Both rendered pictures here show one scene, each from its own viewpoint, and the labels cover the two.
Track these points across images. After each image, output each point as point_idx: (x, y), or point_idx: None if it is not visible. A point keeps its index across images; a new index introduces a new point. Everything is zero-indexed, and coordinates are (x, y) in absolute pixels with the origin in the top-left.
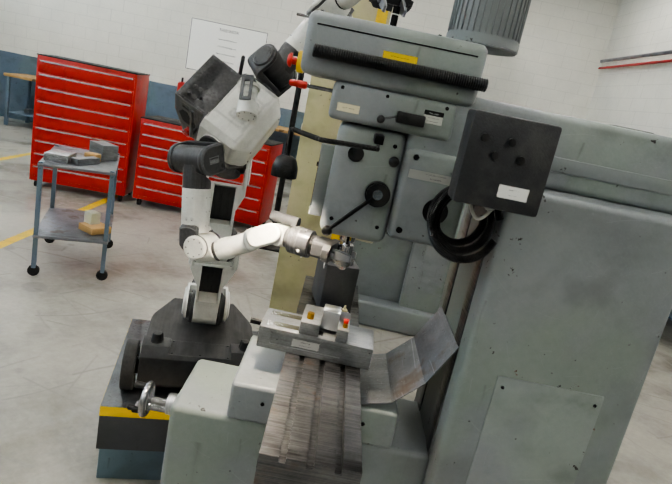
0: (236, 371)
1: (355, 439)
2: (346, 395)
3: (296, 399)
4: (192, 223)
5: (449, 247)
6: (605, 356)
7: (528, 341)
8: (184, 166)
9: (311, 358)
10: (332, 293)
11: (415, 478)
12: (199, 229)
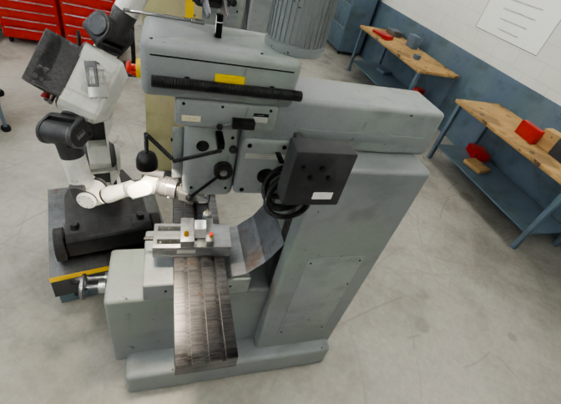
0: (140, 255)
1: (230, 327)
2: (219, 287)
3: (189, 300)
4: (78, 184)
5: (278, 209)
6: (367, 239)
7: (325, 241)
8: (55, 143)
9: (191, 257)
10: None
11: (262, 298)
12: (85, 186)
